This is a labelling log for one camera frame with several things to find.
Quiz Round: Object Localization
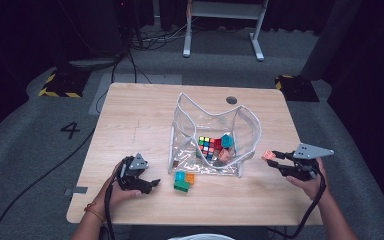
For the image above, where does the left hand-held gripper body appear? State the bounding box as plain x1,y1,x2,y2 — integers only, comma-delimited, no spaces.
118,152,150,191

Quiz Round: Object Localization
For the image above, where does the grey flat stand base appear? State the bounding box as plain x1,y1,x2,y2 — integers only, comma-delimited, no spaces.
68,58,118,70

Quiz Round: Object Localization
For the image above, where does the right hand-held gripper cable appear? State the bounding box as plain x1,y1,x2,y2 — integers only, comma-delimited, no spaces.
266,169,328,240

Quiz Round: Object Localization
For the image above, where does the left hand-held gripper cable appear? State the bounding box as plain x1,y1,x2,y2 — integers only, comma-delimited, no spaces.
103,183,116,240

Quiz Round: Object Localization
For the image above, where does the black yellow striped base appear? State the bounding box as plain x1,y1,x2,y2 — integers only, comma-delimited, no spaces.
274,74,320,103
38,68,92,99

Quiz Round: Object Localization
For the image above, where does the long black floor cable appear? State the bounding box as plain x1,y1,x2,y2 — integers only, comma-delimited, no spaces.
0,127,97,240

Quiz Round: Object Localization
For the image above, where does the teal toy block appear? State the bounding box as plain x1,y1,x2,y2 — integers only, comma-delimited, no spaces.
220,134,235,149

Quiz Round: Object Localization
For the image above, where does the white metal stand frame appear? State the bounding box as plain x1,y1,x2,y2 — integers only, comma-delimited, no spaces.
182,0,270,62

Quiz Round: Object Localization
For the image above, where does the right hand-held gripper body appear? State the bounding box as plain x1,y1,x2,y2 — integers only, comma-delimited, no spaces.
279,142,335,182

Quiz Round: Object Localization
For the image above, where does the looped black floor cable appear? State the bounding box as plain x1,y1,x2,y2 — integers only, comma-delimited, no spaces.
94,49,153,115

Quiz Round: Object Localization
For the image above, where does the orange bracelet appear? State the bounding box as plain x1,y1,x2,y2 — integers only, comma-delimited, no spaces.
84,201,106,222

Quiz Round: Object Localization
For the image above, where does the bundle of floor cables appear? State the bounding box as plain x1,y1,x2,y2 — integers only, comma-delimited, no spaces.
130,19,201,52

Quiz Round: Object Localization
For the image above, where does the multicoloured puzzle cube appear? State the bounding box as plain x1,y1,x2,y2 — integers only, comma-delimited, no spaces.
198,135,216,160

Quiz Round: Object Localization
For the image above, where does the hand-held gripper cable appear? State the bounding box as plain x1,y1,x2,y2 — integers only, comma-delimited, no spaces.
266,169,328,240
103,183,116,240

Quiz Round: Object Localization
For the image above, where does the green toy block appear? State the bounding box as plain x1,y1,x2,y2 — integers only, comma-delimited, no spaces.
173,179,191,194

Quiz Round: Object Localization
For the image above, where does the person's left hand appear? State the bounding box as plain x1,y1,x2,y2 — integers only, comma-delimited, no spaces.
95,160,145,218

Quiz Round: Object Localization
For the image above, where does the person's right hand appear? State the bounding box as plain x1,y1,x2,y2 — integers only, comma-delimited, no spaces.
285,157,330,201

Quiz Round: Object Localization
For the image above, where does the pale pink toy block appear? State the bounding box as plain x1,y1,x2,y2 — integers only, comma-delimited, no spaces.
218,148,236,163

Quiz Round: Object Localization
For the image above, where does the grey tape piece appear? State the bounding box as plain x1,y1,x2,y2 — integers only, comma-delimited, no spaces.
64,186,89,196

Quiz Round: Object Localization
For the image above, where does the grey pillar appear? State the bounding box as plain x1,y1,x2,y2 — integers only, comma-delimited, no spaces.
299,0,363,81

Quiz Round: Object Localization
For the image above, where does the transparent bag with white trim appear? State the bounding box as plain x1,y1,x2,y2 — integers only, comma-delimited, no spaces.
168,92,263,178

